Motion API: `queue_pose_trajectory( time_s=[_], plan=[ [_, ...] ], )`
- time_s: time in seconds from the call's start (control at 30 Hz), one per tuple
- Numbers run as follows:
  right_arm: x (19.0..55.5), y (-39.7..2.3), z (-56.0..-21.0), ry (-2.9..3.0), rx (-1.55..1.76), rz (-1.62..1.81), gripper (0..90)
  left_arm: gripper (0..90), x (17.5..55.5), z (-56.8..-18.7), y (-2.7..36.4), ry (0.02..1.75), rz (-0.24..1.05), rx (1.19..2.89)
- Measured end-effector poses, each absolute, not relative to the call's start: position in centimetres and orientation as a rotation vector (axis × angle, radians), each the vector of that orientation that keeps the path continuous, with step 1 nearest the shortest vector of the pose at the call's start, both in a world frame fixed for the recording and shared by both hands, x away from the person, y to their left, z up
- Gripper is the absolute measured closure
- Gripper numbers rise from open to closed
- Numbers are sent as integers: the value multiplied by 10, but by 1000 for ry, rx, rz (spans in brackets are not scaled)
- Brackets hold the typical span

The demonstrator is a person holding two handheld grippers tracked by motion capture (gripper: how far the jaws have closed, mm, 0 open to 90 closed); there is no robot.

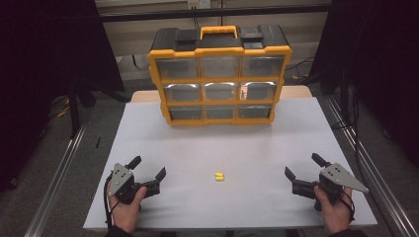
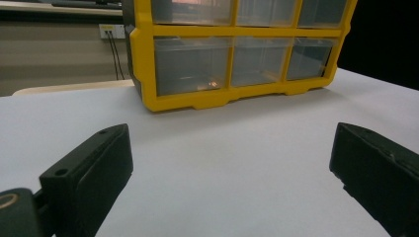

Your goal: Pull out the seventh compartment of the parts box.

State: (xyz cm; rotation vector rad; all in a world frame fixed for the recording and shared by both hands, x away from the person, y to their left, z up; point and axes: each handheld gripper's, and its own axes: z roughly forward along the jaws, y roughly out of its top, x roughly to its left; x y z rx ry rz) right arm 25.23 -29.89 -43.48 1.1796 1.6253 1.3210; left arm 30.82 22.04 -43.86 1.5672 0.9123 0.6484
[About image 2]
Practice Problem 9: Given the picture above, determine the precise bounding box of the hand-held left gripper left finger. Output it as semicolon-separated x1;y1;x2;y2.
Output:
39;122;134;237

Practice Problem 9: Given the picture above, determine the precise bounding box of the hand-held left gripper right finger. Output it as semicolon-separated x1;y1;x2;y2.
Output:
329;121;419;237

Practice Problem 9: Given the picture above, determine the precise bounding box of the yellow black drawer organizer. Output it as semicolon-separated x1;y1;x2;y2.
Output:
122;0;359;114

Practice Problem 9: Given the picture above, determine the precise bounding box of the clear plastic drawer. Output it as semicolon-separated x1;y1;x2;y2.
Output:
153;36;233;97

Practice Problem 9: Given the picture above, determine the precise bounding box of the light wooden table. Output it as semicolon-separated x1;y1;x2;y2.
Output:
12;78;135;97

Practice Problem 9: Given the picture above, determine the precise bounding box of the grid of clear drawers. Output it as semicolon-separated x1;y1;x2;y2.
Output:
150;0;349;88

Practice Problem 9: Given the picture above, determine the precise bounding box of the black outlet cable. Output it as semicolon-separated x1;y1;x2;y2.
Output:
110;30;126;81
104;30;120;81

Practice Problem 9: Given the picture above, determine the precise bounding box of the white wall outlet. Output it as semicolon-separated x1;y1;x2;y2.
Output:
98;23;126;40

